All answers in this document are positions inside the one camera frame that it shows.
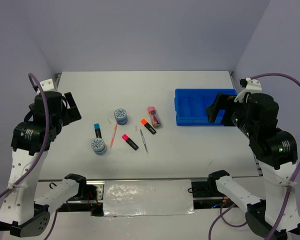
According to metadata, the pink cap black highlighter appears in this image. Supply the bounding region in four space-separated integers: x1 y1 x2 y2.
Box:
122 134 139 151

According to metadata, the thin grey pen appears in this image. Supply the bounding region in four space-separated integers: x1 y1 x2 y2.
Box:
139 129 149 154

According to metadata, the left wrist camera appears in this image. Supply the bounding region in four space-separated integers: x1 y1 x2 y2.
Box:
40 78 57 92

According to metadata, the blue cap black highlighter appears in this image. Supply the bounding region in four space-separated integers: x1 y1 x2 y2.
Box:
94 123 102 139

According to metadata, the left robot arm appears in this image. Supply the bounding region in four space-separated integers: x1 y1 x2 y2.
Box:
0 91 88 238

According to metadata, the orange cap black highlighter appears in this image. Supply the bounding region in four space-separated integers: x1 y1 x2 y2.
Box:
140 119 157 135

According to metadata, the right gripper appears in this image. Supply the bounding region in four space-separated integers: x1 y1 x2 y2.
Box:
204 90 255 135

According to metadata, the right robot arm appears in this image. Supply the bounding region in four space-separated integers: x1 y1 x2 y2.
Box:
206 93 300 240

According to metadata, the silver foil sheet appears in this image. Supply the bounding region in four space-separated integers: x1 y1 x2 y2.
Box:
103 179 195 217

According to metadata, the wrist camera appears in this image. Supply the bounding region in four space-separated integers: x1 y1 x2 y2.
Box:
40 78 57 92
239 77 262 92

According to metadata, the orange clear pen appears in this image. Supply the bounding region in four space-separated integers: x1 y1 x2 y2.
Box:
110 123 118 148

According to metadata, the blue plastic sorting bin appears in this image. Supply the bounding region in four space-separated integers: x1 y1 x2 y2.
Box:
174 88 237 126

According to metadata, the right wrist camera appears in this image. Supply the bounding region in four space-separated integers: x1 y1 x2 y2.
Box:
239 77 262 92

